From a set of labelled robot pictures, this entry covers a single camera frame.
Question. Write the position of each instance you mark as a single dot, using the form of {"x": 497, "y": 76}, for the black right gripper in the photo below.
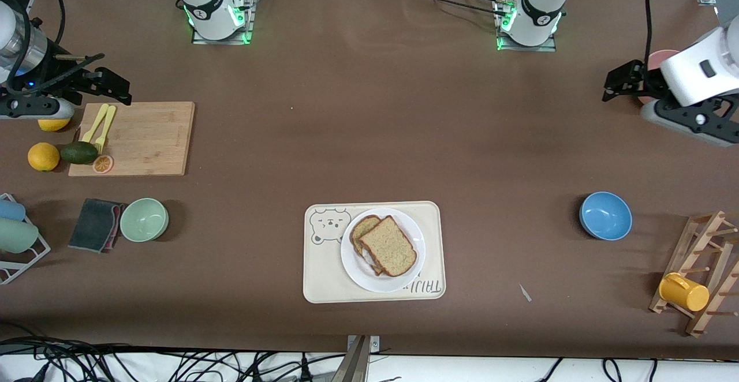
{"x": 58, "y": 75}

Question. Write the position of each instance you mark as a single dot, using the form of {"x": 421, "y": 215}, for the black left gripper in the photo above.
{"x": 645, "y": 81}

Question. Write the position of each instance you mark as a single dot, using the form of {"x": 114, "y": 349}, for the brown bread slice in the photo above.
{"x": 362, "y": 229}
{"x": 389, "y": 246}

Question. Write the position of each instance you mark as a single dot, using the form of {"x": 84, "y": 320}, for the white round plate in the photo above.
{"x": 358, "y": 278}

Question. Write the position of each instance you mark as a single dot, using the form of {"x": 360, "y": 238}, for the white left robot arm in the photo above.
{"x": 542, "y": 1}

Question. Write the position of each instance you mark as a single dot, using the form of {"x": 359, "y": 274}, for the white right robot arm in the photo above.
{"x": 202, "y": 1}

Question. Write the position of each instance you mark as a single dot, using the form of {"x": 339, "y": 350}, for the pink bowl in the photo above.
{"x": 658, "y": 57}

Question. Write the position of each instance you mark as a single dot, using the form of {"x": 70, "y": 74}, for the yellow plastic fork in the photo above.
{"x": 105, "y": 131}

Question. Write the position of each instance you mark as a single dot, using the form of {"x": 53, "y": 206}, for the yellow plastic knife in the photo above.
{"x": 92, "y": 128}

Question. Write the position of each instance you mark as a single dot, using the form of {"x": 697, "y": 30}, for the wooden cutting board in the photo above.
{"x": 144, "y": 139}

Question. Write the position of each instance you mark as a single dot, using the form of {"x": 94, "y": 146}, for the yellow lemon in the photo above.
{"x": 53, "y": 124}

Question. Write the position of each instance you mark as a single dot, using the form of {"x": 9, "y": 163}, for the dark green avocado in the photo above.
{"x": 79, "y": 153}

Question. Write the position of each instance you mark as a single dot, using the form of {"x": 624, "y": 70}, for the orange fruit slice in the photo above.
{"x": 103, "y": 164}

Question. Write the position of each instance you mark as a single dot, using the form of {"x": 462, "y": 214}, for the yellow orange fruit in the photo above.
{"x": 43, "y": 157}

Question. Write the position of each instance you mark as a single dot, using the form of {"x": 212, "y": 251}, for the blue bowl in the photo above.
{"x": 606, "y": 216}

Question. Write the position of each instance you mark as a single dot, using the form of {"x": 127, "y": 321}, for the light green bowl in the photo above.
{"x": 144, "y": 220}

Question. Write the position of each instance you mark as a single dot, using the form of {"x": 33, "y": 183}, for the dark grey cloth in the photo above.
{"x": 92, "y": 225}

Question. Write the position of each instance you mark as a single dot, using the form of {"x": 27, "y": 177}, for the light blue cup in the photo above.
{"x": 10, "y": 210}

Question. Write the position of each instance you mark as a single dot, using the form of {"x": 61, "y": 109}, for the pale green cup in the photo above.
{"x": 16, "y": 236}

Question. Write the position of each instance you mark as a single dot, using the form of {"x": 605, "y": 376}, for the wooden cup rack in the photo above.
{"x": 701, "y": 243}

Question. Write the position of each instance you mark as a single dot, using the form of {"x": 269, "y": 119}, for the yellow mug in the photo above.
{"x": 684, "y": 292}

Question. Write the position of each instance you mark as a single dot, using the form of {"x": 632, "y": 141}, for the small white paper scrap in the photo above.
{"x": 525, "y": 292}

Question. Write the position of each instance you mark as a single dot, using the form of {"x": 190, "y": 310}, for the cream bear print tray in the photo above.
{"x": 323, "y": 278}

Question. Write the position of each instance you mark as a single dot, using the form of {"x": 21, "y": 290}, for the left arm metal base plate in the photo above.
{"x": 528, "y": 48}

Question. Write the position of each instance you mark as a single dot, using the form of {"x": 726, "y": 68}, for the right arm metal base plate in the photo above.
{"x": 252, "y": 15}

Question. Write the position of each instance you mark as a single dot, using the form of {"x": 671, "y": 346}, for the metal table edge bracket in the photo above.
{"x": 361, "y": 359}

